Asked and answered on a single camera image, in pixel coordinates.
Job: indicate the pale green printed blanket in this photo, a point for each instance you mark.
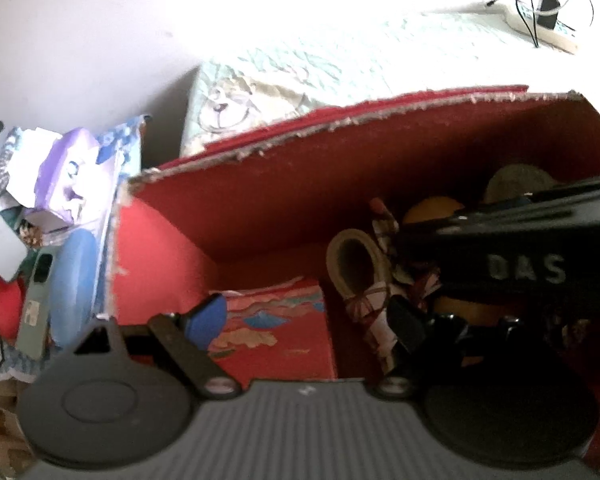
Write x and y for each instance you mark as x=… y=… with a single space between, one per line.
x=330 y=60

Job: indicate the orange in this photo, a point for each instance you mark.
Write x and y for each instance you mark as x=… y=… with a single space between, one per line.
x=430 y=210

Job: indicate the blue patterned packet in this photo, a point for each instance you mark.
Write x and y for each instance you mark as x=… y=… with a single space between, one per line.
x=125 y=160

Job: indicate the grey tape roll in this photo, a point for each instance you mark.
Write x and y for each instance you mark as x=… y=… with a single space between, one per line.
x=517 y=180

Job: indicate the red white patterned cloth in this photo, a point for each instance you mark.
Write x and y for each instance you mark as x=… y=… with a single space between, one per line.
x=382 y=245

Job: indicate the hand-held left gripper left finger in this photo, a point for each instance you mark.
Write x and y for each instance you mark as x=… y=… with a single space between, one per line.
x=205 y=320

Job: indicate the red cardboard box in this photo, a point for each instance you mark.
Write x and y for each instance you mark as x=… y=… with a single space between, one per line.
x=280 y=195

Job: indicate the white power strip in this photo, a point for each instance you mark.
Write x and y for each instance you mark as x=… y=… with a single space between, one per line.
x=555 y=35

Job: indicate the blue floral cloth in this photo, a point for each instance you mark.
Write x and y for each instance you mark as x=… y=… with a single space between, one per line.
x=17 y=362

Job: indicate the blue oval case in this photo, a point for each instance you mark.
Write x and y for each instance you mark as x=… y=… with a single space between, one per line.
x=75 y=290

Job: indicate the grey-green device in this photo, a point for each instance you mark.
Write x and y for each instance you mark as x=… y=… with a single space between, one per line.
x=36 y=310

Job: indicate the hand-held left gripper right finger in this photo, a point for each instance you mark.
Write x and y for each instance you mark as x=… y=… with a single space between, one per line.
x=405 y=327

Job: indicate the white crumpled paper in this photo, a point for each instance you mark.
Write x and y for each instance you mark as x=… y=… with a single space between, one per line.
x=25 y=165

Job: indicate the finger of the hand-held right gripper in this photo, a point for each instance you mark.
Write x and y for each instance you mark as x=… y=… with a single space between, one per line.
x=555 y=197

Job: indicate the red floral gift box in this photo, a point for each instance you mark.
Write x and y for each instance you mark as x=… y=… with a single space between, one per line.
x=275 y=330

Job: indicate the purple tissue packet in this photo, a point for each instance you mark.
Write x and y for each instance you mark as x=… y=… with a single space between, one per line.
x=67 y=175

